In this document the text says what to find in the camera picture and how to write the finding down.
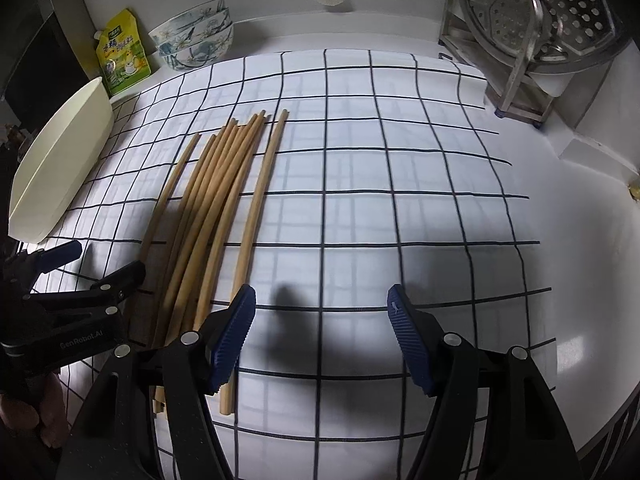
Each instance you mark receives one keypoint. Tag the white round plate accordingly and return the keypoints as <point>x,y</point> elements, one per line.
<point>60,160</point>

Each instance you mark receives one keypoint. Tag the white black-checked cloth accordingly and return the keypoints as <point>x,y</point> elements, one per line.
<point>380,220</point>

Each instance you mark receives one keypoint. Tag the small yellow object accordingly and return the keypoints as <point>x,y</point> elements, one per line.
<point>635,191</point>

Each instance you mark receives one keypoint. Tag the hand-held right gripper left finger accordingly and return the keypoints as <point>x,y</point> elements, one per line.
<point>232,332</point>

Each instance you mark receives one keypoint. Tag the perforated steel steamer plate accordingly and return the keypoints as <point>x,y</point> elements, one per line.
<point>560,5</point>

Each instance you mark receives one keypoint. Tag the blue floral ceramic bowl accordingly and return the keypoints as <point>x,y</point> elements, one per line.
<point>200,42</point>
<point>200,57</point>
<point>192,20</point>

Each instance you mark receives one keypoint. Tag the person's left hand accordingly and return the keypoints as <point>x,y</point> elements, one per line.
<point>54,410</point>

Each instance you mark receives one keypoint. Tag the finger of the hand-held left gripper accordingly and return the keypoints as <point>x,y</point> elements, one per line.
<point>100,295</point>
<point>57,255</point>

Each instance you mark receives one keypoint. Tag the yellow refill pouch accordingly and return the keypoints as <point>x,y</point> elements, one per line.
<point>122,55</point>

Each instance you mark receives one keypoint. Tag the steel dish rack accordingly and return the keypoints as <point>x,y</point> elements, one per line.
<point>520,75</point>

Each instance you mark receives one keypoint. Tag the bundle of wooden chopsticks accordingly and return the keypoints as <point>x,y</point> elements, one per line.
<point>220,190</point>

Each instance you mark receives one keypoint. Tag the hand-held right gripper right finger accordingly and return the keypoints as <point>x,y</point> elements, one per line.
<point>410,340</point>

